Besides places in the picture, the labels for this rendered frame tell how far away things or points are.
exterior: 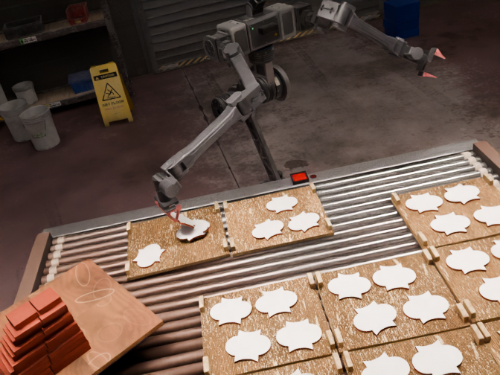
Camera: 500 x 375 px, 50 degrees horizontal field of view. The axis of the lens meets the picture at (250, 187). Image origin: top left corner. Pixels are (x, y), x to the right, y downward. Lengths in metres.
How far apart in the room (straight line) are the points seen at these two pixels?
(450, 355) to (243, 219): 1.00
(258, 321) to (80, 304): 0.61
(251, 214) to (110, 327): 0.79
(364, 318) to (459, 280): 0.36
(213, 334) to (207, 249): 0.44
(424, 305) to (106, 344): 1.01
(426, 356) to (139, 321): 0.89
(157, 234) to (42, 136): 3.47
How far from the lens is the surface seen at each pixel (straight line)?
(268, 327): 1.80
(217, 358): 1.75
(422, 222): 2.16
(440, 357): 1.70
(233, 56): 2.44
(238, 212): 2.30
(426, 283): 1.91
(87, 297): 1.96
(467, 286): 1.92
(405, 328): 1.77
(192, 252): 2.15
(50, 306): 1.65
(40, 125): 5.58
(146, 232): 2.33
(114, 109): 5.68
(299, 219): 2.18
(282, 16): 2.80
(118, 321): 1.83
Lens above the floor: 2.27
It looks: 33 degrees down
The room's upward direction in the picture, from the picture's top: 11 degrees counter-clockwise
